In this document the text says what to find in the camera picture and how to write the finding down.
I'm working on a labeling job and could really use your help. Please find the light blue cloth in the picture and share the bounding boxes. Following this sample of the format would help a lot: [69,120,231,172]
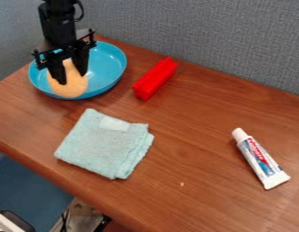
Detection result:
[54,109,155,179]

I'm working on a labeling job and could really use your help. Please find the white black object corner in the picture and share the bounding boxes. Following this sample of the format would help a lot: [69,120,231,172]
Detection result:
[0,210,36,232]

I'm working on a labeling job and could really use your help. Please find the white toothpaste tube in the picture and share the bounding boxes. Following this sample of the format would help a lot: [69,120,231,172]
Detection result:
[232,128,291,190]

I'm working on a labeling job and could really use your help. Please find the black cable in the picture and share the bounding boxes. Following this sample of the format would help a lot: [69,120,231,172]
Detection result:
[72,0,85,23]

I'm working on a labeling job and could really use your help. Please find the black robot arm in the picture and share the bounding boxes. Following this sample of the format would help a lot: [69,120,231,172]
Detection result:
[32,0,97,85]

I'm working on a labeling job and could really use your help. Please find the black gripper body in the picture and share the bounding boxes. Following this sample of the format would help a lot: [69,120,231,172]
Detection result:
[32,2,97,70]

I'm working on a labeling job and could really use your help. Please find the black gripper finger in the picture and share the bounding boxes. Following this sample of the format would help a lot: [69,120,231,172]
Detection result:
[72,41,89,75]
[45,52,66,85]

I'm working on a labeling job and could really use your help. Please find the red plastic block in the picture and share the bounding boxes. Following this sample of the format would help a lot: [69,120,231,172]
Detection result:
[132,57,177,101]

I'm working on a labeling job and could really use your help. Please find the grey table leg base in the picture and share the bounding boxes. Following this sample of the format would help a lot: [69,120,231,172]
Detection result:
[49,198,111,232]

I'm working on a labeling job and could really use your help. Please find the blue plate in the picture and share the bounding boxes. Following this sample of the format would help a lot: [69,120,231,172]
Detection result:
[28,41,127,100]

